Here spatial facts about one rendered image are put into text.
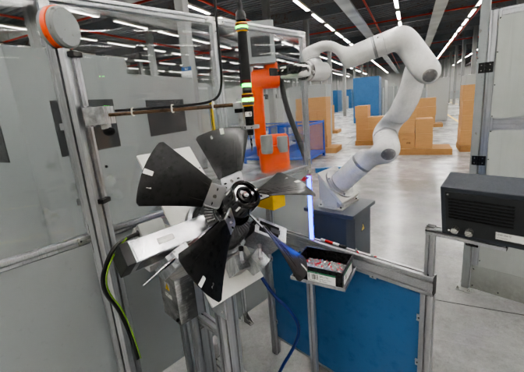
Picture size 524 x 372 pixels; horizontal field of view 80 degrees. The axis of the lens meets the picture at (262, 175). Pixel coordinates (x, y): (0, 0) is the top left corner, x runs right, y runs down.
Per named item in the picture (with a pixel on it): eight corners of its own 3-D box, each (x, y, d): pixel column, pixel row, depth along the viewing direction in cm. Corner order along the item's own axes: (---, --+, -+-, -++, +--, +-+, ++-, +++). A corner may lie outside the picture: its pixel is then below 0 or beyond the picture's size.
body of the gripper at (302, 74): (314, 79, 133) (298, 79, 125) (295, 81, 140) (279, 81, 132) (313, 60, 131) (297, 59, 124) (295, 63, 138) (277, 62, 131)
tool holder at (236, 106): (233, 130, 114) (231, 103, 112) (238, 128, 121) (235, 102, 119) (257, 129, 112) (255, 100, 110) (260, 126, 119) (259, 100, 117)
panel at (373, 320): (276, 338, 192) (268, 239, 177) (277, 336, 193) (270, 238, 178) (416, 426, 134) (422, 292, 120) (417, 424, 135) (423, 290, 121)
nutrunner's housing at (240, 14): (244, 136, 116) (232, 1, 105) (246, 134, 119) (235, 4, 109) (255, 135, 115) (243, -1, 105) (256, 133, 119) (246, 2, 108)
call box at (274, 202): (253, 207, 175) (251, 189, 172) (265, 203, 181) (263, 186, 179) (273, 213, 163) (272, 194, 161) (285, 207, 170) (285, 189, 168)
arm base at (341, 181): (333, 166, 187) (354, 146, 176) (356, 189, 184) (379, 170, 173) (320, 177, 173) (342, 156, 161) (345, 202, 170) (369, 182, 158)
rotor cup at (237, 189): (206, 207, 115) (220, 189, 106) (229, 188, 126) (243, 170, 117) (233, 235, 114) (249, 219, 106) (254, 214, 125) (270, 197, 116)
